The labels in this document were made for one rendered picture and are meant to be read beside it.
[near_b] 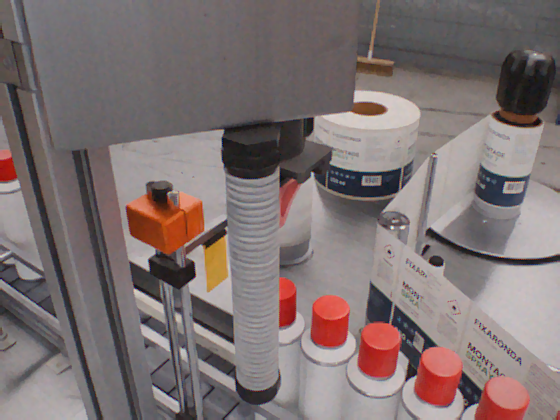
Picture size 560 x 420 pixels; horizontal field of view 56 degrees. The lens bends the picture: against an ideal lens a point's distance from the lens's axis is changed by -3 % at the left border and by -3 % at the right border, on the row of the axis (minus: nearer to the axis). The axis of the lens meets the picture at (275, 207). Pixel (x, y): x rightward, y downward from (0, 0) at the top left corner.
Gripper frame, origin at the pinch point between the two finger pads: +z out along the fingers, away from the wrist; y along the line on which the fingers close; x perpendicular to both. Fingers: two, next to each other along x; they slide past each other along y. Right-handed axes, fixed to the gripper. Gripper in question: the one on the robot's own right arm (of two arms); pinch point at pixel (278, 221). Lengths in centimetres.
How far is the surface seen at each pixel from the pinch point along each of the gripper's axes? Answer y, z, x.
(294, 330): -9.4, 2.3, 11.4
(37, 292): 35.4, 18.2, 13.0
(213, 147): 53, 25, -48
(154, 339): 7.3, 10.3, 14.6
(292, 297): -9.1, -1.4, 11.1
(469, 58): 92, 108, -416
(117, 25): -8.6, -28.4, 24.6
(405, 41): 148, 101, -411
